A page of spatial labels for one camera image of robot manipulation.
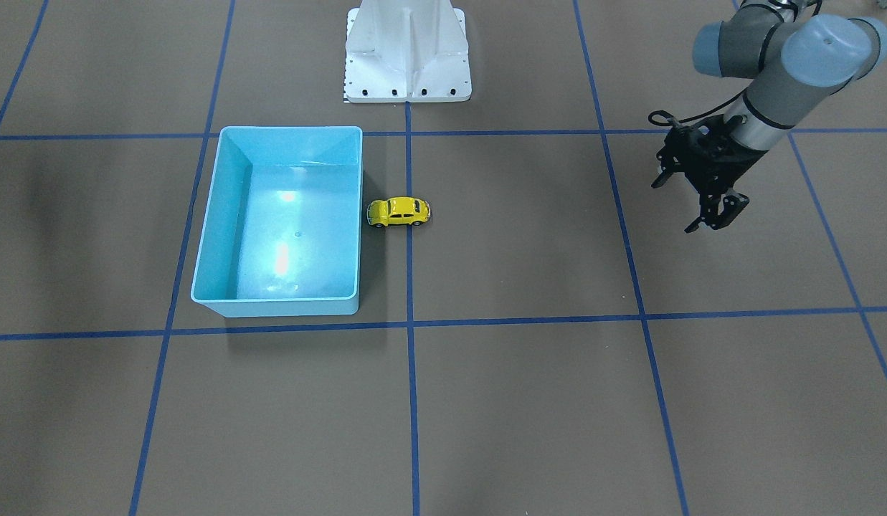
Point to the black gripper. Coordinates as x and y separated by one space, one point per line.
727 162

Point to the white pedestal column with base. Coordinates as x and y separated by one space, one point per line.
407 51

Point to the yellow beetle toy car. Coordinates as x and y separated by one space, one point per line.
397 211

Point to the turquoise plastic bin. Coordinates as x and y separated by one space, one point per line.
281 234

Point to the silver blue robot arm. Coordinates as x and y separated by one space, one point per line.
794 57

